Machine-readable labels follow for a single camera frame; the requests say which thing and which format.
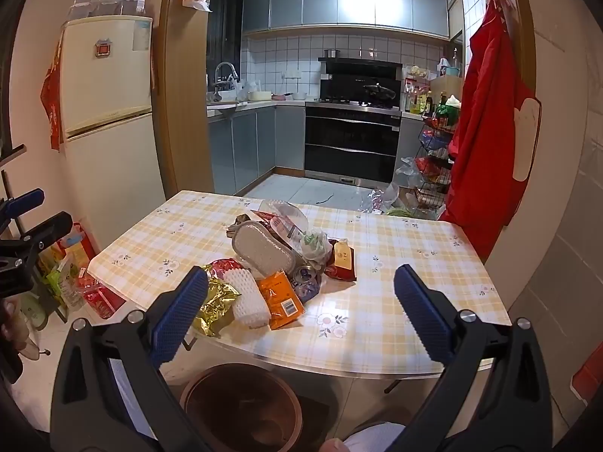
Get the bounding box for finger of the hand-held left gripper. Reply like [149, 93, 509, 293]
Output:
[0, 188, 45, 221]
[0, 212, 73, 267]

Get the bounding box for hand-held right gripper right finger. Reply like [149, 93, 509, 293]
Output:
[393, 264, 552, 452]

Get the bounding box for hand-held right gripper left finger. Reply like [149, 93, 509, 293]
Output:
[50, 266, 213, 452]

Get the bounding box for gold foil wrapper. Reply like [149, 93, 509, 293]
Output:
[191, 277, 241, 338]

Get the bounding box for red foil wrapper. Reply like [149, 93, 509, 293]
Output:
[208, 258, 246, 284]

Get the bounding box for white foam fruit net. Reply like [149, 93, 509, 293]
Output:
[221, 268, 271, 329]

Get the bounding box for red snack packet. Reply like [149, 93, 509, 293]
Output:
[324, 239, 357, 283]

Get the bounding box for orange packet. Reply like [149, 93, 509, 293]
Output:
[257, 270, 306, 330]

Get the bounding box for brown trash bin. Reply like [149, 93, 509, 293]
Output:
[179, 362, 305, 452]

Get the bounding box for brown wrapper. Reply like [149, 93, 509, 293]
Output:
[226, 214, 257, 238]

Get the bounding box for crushed drink can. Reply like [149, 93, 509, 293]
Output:
[291, 266, 327, 303]

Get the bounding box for white knotted plastic bag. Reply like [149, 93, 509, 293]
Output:
[299, 230, 333, 265]

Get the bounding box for red and clear plastic bag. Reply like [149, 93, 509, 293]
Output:
[251, 209, 305, 249]

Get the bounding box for clear plastic container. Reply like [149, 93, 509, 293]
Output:
[258, 200, 309, 231]

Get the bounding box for person's left hand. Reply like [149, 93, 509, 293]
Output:
[0, 299, 30, 353]

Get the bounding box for red and yellow bag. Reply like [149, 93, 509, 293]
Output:
[57, 221, 101, 270]

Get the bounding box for pale green container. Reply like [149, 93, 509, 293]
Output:
[19, 292, 54, 331]

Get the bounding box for table with checkered cloth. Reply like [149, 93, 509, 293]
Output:
[87, 189, 514, 380]

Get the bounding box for person's left leg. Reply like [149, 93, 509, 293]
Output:
[108, 358, 156, 438]

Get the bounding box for person's leg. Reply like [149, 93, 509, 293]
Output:
[341, 421, 408, 452]
[108, 358, 156, 438]

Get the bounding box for cream refrigerator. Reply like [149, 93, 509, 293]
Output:
[59, 15, 167, 246]

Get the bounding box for red hanging decoration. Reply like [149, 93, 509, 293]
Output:
[41, 38, 64, 152]

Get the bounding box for person's right leg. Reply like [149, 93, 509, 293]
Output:
[341, 421, 408, 452]

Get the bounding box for crumpled clear plastic bag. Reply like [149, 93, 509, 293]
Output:
[360, 155, 425, 215]

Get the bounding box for red box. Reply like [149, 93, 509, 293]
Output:
[570, 353, 603, 406]

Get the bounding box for grey lower cabinets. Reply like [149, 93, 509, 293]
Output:
[207, 104, 307, 196]

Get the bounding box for grey cabinets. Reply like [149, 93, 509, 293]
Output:
[207, 104, 307, 196]
[242, 0, 450, 41]

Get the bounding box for red apron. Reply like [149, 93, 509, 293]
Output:
[440, 0, 542, 264]

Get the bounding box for black built-in oven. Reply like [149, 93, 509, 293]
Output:
[304, 100, 402, 188]

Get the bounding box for pale fridge label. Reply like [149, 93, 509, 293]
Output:
[134, 21, 153, 52]

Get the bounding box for green glass bottle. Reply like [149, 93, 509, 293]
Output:
[433, 92, 460, 128]

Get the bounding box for row of condiment bottles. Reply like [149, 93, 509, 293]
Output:
[403, 80, 434, 116]

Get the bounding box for black wok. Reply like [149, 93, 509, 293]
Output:
[363, 82, 397, 102]

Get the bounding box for chrome faucet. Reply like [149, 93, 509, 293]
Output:
[213, 62, 239, 94]

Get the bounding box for black range hood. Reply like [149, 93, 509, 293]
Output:
[318, 56, 404, 103]

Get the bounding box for dark kitchen window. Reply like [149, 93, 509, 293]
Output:
[206, 0, 244, 91]

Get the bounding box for grey upper cabinets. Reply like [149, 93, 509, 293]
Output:
[242, 0, 450, 41]

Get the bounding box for black wire rack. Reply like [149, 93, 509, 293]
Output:
[417, 113, 458, 212]

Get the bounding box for wooden door frame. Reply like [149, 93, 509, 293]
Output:
[158, 0, 538, 264]

